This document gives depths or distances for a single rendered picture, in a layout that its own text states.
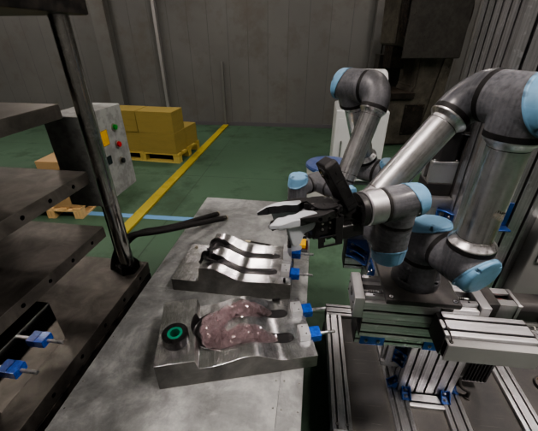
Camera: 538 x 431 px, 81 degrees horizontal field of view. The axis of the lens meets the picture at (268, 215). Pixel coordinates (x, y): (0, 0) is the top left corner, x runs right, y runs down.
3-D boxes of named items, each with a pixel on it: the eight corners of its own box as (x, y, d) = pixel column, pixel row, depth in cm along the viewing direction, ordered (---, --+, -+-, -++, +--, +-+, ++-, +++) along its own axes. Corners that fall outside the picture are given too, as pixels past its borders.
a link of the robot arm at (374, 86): (409, 79, 111) (355, 208, 121) (381, 77, 118) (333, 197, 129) (396, 65, 103) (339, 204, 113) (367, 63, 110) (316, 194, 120)
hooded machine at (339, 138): (376, 187, 418) (398, 72, 349) (328, 185, 426) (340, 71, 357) (369, 168, 479) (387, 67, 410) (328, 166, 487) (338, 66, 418)
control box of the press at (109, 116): (172, 321, 221) (125, 103, 149) (152, 359, 196) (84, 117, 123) (143, 318, 224) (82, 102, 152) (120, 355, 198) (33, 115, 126)
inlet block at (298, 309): (322, 308, 122) (323, 298, 120) (327, 318, 118) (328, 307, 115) (289, 312, 120) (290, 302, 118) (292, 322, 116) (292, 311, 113)
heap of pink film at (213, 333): (270, 306, 119) (270, 291, 115) (279, 346, 103) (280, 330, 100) (200, 315, 115) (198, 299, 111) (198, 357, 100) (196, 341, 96)
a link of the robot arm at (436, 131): (461, 53, 77) (327, 205, 85) (504, 56, 68) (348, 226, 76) (477, 86, 83) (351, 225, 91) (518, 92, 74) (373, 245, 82)
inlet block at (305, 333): (332, 330, 113) (334, 320, 110) (336, 342, 109) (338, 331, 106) (296, 335, 111) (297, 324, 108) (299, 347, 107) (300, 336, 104)
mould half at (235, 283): (293, 262, 152) (295, 239, 145) (289, 301, 129) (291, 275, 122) (193, 253, 158) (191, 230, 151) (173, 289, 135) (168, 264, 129)
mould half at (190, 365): (298, 307, 126) (298, 286, 121) (316, 366, 104) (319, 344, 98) (168, 323, 119) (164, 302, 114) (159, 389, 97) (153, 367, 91)
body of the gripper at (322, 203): (316, 250, 60) (369, 238, 63) (316, 208, 57) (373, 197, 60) (299, 234, 67) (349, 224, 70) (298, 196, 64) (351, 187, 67)
